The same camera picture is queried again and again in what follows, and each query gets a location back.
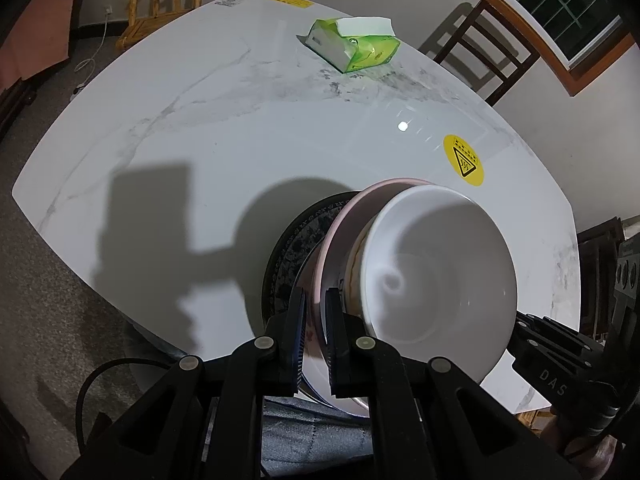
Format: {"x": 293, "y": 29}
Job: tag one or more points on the bamboo chair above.
{"x": 145, "y": 30}

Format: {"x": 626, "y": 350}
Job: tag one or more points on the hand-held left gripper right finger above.
{"x": 331, "y": 345}

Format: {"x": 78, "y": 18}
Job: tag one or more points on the round yellow warning sticker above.
{"x": 462, "y": 160}

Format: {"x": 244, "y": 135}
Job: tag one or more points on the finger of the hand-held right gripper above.
{"x": 550, "y": 377}
{"x": 565, "y": 342}

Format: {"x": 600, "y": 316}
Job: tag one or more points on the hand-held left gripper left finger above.
{"x": 299, "y": 340}

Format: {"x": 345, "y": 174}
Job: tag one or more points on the person's grey trousers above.
{"x": 320, "y": 435}

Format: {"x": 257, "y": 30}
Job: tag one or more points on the green tissue box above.
{"x": 360, "y": 52}

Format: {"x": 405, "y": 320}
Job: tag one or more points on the pink bowl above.
{"x": 335, "y": 240}

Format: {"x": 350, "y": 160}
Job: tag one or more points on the large blue floral plate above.
{"x": 282, "y": 270}

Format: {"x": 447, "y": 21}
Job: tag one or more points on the dark wooden slatted chair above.
{"x": 510, "y": 30}

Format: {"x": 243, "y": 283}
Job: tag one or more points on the pink cloth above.
{"x": 40, "y": 35}

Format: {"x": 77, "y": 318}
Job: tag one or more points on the person's right hand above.
{"x": 597, "y": 462}

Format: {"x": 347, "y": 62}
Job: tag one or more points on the white pink-flower plate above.
{"x": 315, "y": 380}

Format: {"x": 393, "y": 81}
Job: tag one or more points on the white ribbed bowl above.
{"x": 440, "y": 280}

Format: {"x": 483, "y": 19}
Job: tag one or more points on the wooden framed window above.
{"x": 562, "y": 72}

